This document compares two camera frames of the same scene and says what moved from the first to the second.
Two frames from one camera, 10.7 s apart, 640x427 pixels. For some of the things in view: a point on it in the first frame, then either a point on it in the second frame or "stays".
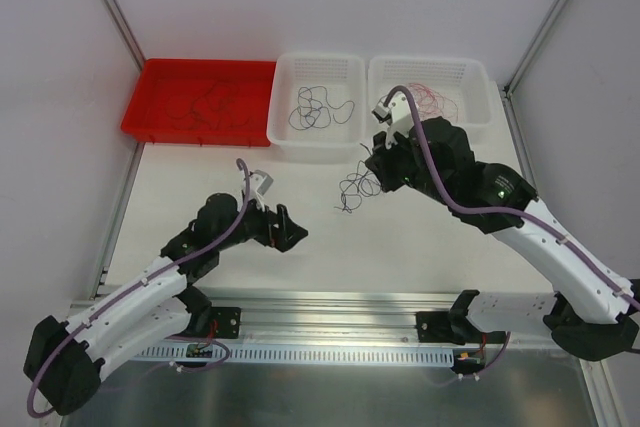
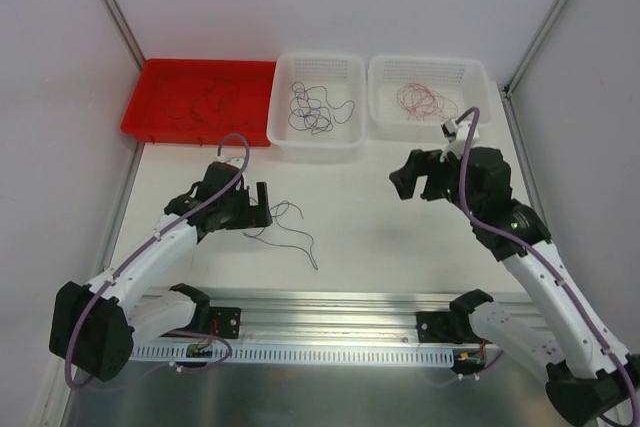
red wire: x=431 y=103 stays
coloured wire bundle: x=361 y=182 -> x=310 y=109
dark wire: x=337 y=108 stays
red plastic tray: x=202 y=101 stays
